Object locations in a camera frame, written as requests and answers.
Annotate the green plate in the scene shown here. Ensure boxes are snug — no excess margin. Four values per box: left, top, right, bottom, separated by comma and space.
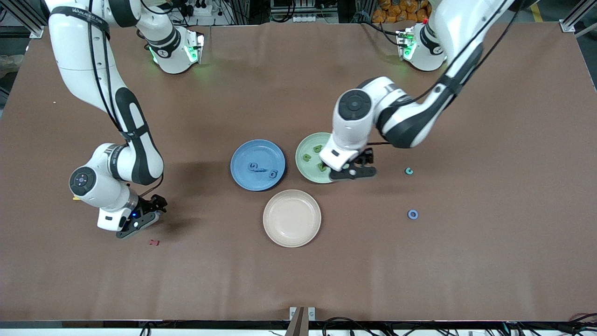
295, 132, 351, 184

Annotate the beige plate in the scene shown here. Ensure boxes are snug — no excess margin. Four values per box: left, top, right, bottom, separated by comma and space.
263, 189, 322, 248

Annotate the blue plate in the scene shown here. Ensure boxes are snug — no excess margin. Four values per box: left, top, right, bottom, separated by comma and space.
230, 139, 286, 192

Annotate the brown table cover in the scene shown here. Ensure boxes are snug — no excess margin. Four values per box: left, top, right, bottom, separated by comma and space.
0, 21, 597, 322

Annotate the white power strip with plugs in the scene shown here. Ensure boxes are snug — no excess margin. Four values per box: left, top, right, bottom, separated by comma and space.
184, 0, 216, 17

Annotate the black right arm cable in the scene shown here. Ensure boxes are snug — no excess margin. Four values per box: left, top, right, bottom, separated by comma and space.
88, 0, 165, 197

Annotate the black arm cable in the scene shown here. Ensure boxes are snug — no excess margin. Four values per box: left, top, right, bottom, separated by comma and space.
413, 0, 521, 103
88, 0, 165, 197

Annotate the black base cable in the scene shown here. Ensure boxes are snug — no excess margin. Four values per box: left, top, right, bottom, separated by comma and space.
361, 21, 403, 47

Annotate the black cable bundle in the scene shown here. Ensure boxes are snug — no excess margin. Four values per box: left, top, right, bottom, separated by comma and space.
322, 316, 406, 336

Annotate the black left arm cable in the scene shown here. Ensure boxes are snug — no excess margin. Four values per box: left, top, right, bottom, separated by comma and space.
413, 0, 521, 103

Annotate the metal table edge bracket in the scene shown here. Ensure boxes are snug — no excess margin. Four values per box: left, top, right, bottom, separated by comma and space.
289, 307, 316, 336

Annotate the aluminium frame post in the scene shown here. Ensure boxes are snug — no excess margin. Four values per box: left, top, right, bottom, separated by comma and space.
0, 0, 45, 39
560, 0, 597, 33

